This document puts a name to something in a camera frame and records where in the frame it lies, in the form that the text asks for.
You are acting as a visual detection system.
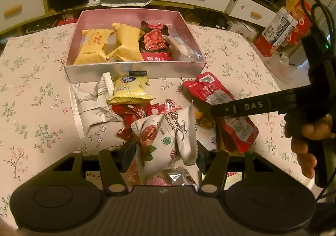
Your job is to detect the white pecan snack packet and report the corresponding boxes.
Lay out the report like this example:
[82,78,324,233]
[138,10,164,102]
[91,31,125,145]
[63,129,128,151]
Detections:
[131,106,198,185]

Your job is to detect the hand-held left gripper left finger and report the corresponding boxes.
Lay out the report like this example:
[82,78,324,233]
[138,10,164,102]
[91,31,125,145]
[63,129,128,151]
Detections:
[52,140,138,196]

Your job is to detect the floral tablecloth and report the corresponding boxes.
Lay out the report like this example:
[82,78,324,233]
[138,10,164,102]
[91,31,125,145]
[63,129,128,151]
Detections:
[0,22,315,226]

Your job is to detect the red meat snack packet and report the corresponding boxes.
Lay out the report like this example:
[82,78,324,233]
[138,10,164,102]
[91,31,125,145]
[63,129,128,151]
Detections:
[139,21,174,61]

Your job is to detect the orange snack packet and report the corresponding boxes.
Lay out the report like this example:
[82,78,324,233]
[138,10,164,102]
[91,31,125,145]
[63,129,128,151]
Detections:
[194,111,223,151]

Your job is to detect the small red snack packet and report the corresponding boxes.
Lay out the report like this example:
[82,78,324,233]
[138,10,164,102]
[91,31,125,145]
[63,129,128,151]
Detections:
[112,104,146,126]
[146,99,183,116]
[117,126,134,141]

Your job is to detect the clear plastic bag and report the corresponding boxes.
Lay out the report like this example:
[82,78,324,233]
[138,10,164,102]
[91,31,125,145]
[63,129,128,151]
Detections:
[262,52,292,80]

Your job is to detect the person's right hand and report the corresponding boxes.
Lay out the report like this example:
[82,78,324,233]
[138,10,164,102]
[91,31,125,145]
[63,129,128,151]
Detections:
[290,117,336,179]

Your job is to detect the white grey snack packet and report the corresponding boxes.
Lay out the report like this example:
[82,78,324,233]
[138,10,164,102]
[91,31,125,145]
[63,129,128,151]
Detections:
[70,72,124,139]

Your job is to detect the pink snack packet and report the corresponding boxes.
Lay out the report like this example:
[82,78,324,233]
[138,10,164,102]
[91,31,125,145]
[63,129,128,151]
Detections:
[126,159,168,186]

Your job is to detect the white illustrated carton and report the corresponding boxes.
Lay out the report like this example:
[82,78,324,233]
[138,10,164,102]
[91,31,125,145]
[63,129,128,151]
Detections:
[261,8,299,48]

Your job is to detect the red gift box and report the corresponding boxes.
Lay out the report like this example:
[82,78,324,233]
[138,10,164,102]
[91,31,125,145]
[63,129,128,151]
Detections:
[254,0,313,57]

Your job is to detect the plain yellow snack packet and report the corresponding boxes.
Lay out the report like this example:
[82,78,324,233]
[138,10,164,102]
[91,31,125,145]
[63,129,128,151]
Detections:
[106,23,145,61]

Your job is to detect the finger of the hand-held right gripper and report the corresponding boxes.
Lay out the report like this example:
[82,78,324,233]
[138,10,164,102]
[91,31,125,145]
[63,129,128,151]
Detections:
[210,89,299,119]

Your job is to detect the red snack pouch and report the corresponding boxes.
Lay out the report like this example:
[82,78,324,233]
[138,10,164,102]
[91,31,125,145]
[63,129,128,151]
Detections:
[217,116,259,153]
[183,72,235,107]

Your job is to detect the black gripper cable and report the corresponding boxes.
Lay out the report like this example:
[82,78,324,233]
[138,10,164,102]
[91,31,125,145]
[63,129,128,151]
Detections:
[301,0,336,42]

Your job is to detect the pink cardboard box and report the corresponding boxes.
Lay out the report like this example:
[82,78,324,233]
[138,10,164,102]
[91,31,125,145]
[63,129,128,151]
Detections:
[64,10,207,82]

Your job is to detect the silver chocolate snack packet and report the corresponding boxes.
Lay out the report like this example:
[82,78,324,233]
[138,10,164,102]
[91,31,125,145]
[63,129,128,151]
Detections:
[165,168,198,186]

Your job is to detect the small yellow blue snack packet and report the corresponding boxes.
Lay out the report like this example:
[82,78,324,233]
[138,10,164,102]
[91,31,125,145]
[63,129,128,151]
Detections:
[106,70,155,105]

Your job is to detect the clear white snack packet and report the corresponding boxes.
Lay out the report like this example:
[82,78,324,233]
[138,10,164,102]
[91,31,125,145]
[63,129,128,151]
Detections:
[166,35,203,62]

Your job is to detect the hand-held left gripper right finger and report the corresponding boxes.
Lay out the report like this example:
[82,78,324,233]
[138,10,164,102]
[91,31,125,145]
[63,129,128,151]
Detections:
[196,144,285,196]

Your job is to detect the printed yellow snack packet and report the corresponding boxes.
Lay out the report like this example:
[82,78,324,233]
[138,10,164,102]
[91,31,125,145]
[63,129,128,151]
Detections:
[73,29,115,65]

